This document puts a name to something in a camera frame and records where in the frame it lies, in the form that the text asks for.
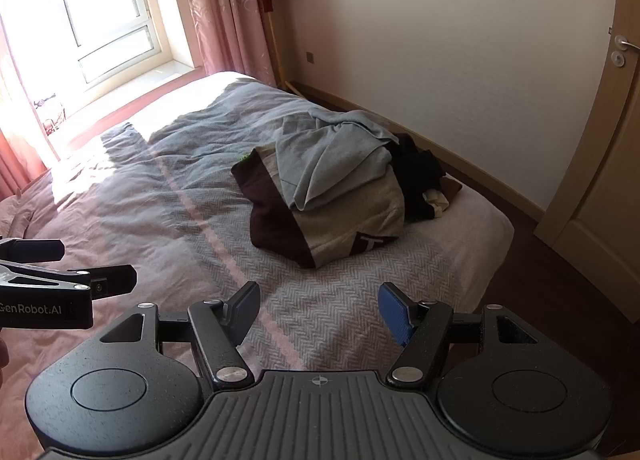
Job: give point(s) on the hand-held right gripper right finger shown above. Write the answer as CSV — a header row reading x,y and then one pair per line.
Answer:
x,y
396,312

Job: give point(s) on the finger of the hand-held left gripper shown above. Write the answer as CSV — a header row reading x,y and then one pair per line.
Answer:
x,y
35,249
112,279

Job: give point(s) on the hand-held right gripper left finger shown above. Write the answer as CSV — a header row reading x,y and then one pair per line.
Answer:
x,y
244,312

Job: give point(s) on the grey knit sweater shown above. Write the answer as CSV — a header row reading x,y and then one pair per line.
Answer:
x,y
335,159

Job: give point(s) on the bed with pink-grey blanket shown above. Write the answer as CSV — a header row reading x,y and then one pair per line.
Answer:
x,y
165,200

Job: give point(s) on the brown and grey sweater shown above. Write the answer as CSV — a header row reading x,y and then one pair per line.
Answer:
x,y
345,227

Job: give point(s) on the brown and cream garment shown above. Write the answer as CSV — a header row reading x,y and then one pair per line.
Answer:
x,y
442,195

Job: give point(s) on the black garment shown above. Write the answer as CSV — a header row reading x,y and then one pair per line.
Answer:
x,y
415,174

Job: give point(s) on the small green item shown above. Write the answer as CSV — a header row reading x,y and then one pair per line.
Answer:
x,y
245,158

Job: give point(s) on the wooden baseboard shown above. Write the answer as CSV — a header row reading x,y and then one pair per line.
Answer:
x,y
450,149

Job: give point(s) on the beige wooden door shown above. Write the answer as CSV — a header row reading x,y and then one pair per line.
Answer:
x,y
595,149

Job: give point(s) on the wooden coat stand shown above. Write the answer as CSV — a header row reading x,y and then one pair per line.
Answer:
x,y
277,54

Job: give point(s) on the silver door lock knob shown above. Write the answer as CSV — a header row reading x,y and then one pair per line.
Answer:
x,y
618,58

